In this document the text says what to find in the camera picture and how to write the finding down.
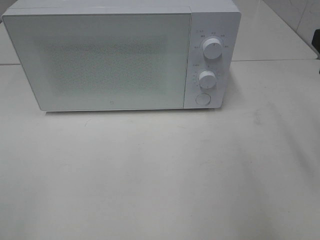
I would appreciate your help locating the white microwave door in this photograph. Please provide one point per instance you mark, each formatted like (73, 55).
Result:
(103, 62)

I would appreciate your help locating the white microwave oven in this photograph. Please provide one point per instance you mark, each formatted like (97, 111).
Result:
(213, 30)

